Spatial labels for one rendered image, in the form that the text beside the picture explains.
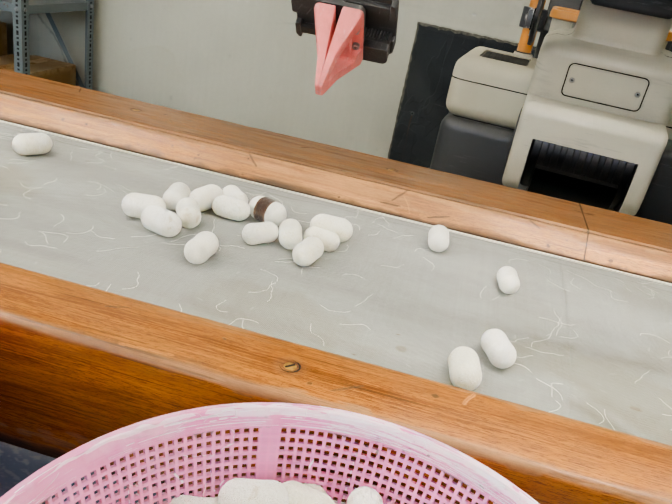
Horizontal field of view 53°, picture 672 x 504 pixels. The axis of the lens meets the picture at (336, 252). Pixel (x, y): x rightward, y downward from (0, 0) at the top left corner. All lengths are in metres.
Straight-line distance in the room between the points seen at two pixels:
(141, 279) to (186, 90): 2.51
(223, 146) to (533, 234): 0.33
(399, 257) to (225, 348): 0.25
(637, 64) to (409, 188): 0.55
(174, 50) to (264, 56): 0.40
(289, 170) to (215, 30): 2.20
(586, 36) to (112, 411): 0.95
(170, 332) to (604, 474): 0.24
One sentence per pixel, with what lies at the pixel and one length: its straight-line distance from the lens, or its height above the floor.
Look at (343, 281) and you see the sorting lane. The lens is 0.53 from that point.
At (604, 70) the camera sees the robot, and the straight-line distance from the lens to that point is 1.15.
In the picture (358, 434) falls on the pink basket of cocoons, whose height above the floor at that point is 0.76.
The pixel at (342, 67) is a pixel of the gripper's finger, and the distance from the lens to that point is 0.68.
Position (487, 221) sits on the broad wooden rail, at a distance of 0.69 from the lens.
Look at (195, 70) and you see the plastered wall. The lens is 2.96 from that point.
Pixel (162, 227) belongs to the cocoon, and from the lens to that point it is 0.56.
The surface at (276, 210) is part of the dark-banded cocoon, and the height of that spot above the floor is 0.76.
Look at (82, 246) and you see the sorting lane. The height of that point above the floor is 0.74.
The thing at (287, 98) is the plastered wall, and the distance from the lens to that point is 2.79.
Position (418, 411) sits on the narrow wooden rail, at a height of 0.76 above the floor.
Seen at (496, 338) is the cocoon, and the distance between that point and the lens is 0.48.
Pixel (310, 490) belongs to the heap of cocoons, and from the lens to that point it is 0.34.
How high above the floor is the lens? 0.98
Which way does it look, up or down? 25 degrees down
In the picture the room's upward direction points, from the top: 11 degrees clockwise
